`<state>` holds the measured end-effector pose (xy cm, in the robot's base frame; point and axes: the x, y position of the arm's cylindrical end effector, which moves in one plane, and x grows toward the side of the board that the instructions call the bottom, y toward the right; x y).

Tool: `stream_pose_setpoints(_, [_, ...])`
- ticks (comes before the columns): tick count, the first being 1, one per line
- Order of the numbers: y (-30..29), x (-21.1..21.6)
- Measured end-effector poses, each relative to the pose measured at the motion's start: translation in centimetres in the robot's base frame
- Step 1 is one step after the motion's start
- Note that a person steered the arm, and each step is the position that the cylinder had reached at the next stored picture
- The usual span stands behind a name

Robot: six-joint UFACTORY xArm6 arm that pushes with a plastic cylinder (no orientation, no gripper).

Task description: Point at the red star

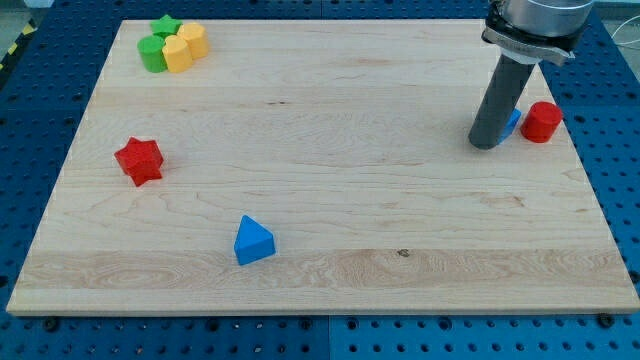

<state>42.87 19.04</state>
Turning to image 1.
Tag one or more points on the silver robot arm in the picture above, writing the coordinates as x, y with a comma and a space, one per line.
531, 31

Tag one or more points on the red star block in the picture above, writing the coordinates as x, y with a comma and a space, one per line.
141, 160

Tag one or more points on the green star block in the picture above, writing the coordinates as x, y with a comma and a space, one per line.
165, 26

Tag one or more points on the light wooden board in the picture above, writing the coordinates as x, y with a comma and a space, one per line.
347, 140

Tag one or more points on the blue triangle block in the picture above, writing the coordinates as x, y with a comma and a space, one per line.
253, 242

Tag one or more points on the yellow heart block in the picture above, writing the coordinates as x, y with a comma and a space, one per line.
177, 54

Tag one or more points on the yellow hexagon block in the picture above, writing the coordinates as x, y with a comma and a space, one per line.
196, 37

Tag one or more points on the blue block behind rod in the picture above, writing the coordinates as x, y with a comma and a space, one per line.
510, 125

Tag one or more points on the green cylinder block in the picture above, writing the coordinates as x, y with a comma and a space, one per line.
150, 52

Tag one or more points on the grey cylindrical pointer rod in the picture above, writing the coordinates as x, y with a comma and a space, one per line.
505, 88

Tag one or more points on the red cylinder block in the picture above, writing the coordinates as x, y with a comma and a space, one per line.
541, 122

